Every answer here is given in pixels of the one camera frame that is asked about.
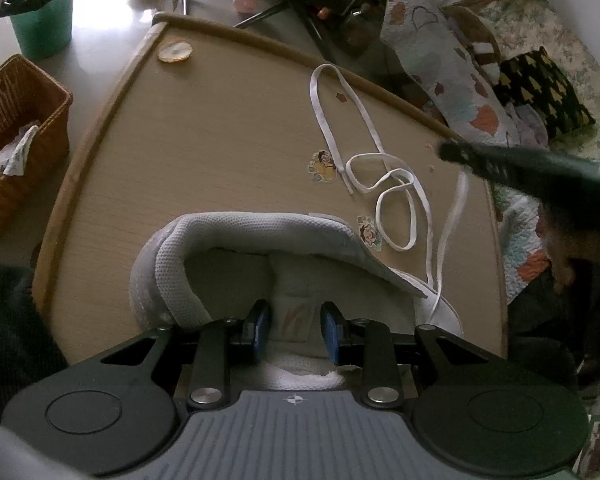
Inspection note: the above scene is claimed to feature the lavender cloth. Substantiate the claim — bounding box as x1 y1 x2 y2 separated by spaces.
505 102 551 150

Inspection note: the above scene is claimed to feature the patchwork quilt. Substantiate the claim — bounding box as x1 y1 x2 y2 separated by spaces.
379 0 556 311

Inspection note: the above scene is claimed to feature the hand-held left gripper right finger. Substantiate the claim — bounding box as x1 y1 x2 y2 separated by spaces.
320 301 506 409

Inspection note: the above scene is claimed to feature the white crumpled cloth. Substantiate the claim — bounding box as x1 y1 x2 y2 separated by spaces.
0 121 42 178

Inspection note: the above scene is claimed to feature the wicker basket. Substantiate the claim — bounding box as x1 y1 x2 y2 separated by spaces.
0 54 74 243

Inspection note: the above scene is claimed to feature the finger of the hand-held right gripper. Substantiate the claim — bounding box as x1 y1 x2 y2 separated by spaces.
437 140 600 196

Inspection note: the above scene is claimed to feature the white shoelace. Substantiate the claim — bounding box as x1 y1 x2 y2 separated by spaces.
309 64 470 328

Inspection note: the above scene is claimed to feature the round amber disc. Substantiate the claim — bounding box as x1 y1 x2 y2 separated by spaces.
157 40 193 65

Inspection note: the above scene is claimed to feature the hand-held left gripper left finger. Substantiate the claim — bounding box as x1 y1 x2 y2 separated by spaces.
100 299 272 407

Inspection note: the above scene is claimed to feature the black gold-print cushion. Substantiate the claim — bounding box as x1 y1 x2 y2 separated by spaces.
492 46 597 141

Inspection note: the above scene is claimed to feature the white sneaker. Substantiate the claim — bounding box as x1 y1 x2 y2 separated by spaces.
128 212 465 392

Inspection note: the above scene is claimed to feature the green trash bin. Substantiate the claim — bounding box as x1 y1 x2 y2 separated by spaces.
7 0 76 61

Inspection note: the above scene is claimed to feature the brown strap bag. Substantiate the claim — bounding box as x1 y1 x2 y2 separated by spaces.
442 4 505 81

